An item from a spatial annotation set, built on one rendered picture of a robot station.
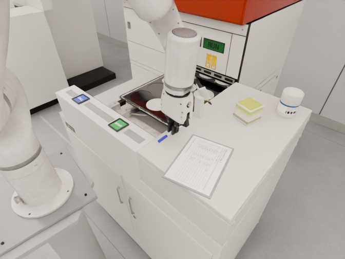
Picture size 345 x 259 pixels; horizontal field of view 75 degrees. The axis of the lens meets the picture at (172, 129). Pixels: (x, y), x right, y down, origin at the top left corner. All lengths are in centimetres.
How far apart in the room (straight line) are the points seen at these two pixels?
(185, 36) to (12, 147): 51
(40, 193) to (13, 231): 12
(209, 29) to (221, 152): 62
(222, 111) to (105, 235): 116
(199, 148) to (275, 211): 121
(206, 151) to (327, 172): 168
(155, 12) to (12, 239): 72
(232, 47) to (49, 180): 88
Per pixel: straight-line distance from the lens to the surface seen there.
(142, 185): 85
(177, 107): 66
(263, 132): 85
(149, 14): 52
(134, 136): 80
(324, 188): 217
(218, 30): 112
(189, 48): 56
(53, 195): 84
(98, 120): 89
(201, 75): 123
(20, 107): 72
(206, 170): 67
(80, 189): 85
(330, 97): 267
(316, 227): 191
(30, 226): 84
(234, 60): 111
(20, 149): 70
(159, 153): 72
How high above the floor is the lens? 148
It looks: 40 degrees down
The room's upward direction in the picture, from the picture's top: straight up
